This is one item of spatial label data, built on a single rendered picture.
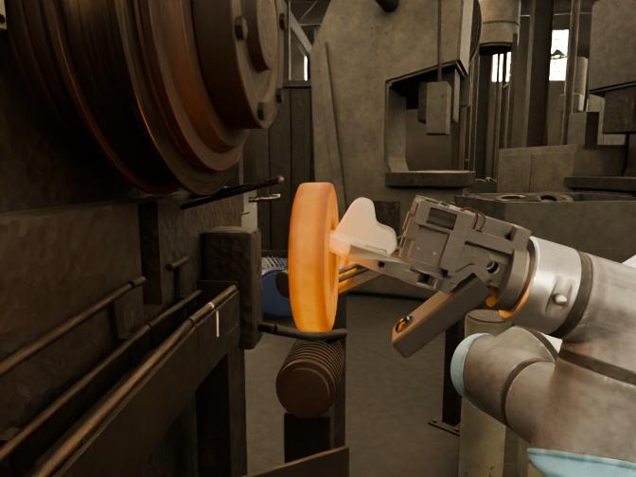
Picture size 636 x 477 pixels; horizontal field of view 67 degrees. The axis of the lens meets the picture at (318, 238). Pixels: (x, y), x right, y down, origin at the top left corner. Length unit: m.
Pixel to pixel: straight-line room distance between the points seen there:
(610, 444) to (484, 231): 0.22
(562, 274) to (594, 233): 2.48
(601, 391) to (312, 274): 0.28
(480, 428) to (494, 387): 0.87
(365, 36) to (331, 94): 0.43
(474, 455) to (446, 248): 1.09
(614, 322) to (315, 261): 0.28
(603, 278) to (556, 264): 0.04
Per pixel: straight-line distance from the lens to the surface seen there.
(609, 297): 0.51
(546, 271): 0.49
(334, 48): 3.54
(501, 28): 9.53
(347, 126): 3.43
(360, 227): 0.48
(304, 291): 0.44
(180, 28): 0.59
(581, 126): 4.53
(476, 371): 0.63
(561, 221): 2.86
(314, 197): 0.46
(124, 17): 0.55
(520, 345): 0.65
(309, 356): 1.02
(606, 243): 3.03
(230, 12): 0.60
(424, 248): 0.48
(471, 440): 1.50
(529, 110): 9.43
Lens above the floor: 0.92
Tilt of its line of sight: 8 degrees down
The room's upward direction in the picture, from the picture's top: straight up
